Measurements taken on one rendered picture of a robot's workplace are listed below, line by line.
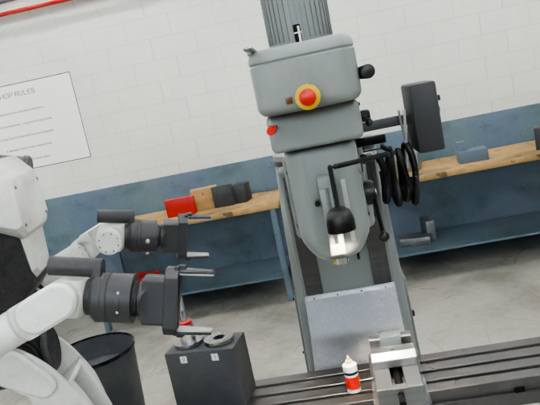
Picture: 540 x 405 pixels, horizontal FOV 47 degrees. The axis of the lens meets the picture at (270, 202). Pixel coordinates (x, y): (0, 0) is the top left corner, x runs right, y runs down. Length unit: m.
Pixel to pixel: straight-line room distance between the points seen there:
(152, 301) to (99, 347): 2.72
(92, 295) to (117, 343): 2.66
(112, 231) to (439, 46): 4.76
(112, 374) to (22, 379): 2.00
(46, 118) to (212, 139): 1.65
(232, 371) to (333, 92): 0.87
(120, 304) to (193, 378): 0.85
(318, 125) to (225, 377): 0.79
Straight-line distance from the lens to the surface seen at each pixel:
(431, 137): 1.94
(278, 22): 1.89
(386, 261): 2.17
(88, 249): 1.71
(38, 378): 1.43
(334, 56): 1.49
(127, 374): 3.48
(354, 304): 2.19
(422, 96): 1.93
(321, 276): 2.18
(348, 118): 1.58
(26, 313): 1.14
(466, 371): 1.90
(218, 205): 5.57
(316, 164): 1.63
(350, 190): 1.65
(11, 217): 1.32
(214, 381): 1.90
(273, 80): 1.49
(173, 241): 1.64
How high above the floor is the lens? 1.79
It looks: 10 degrees down
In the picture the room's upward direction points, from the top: 12 degrees counter-clockwise
